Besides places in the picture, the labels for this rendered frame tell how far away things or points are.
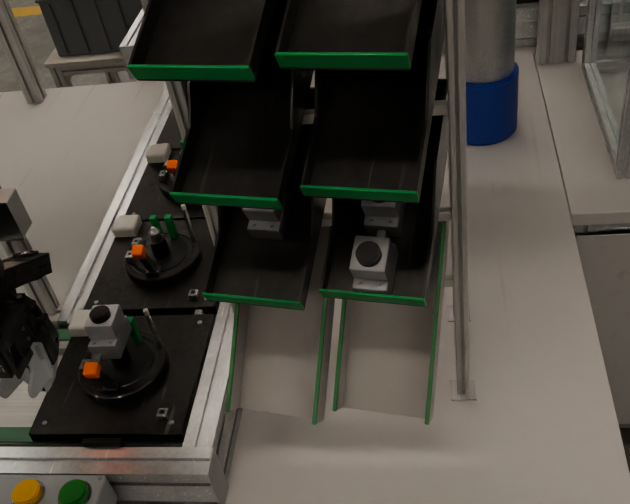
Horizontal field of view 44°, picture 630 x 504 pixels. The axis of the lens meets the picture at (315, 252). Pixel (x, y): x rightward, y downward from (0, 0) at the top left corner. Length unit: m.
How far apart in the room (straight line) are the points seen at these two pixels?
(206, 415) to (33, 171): 1.03
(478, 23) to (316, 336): 0.81
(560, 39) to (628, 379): 0.84
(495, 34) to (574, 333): 0.64
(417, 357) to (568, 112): 0.97
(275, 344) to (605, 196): 0.81
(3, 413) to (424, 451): 0.68
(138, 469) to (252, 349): 0.23
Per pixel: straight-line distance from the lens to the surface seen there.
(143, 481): 1.18
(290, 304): 0.95
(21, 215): 1.27
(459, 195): 1.00
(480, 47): 1.68
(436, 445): 1.23
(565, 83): 2.02
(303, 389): 1.11
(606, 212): 1.62
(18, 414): 1.38
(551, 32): 2.06
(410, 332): 1.08
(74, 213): 1.85
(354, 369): 1.10
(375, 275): 0.92
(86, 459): 1.21
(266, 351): 1.12
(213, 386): 1.23
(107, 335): 1.19
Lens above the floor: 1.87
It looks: 41 degrees down
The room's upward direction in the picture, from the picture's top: 11 degrees counter-clockwise
